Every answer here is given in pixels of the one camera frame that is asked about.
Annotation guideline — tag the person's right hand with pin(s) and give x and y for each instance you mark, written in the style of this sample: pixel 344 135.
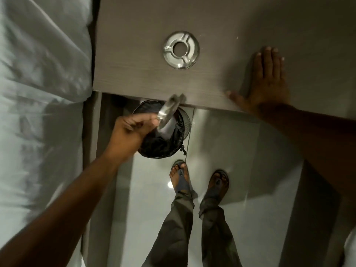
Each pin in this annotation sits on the person's right hand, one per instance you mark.
pixel 268 88

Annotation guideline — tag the person's left hand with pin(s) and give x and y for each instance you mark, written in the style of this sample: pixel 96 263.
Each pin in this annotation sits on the person's left hand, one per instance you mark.
pixel 125 136

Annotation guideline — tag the person's right middle finger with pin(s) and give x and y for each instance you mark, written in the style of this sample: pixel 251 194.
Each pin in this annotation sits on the person's right middle finger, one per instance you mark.
pixel 267 62

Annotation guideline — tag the person's left fingers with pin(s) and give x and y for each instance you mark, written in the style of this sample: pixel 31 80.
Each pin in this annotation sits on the person's left fingers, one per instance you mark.
pixel 140 120

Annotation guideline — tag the person's right little finger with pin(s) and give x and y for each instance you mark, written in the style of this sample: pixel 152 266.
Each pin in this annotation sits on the person's right little finger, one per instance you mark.
pixel 281 69

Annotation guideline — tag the person's right thumb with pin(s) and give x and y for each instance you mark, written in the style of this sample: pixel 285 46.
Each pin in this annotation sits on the person's right thumb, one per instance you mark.
pixel 235 97

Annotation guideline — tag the clear glass ashtray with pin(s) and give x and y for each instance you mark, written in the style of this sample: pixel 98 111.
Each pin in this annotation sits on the clear glass ashtray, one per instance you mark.
pixel 181 50
pixel 168 109

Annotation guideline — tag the person's right forearm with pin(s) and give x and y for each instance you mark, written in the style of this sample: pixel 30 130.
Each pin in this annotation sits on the person's right forearm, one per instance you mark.
pixel 314 139

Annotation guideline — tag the person's left forearm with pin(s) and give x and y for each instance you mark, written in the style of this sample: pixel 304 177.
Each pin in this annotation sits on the person's left forearm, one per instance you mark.
pixel 61 214

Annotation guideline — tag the white paper scrap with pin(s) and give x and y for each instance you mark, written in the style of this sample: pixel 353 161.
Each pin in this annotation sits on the white paper scrap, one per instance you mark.
pixel 167 131

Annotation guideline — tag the round bin with black liner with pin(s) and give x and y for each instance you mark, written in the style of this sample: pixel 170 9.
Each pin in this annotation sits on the round bin with black liner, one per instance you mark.
pixel 164 144

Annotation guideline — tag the person's left grey sandal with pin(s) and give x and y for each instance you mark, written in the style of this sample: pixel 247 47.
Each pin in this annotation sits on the person's left grey sandal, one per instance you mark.
pixel 182 183

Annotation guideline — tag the person's grey sandal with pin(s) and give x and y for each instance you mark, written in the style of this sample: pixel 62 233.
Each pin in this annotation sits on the person's grey sandal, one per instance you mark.
pixel 217 189
pixel 182 183

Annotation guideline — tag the person's right grey sandal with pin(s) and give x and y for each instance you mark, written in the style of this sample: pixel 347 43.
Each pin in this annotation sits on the person's right grey sandal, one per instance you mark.
pixel 217 189

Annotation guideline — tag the white bed sheet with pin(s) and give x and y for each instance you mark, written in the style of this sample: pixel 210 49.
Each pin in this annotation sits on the white bed sheet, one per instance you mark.
pixel 39 108

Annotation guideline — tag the olive grey trousers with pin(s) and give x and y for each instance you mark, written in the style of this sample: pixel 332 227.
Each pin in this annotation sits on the olive grey trousers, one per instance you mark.
pixel 172 233

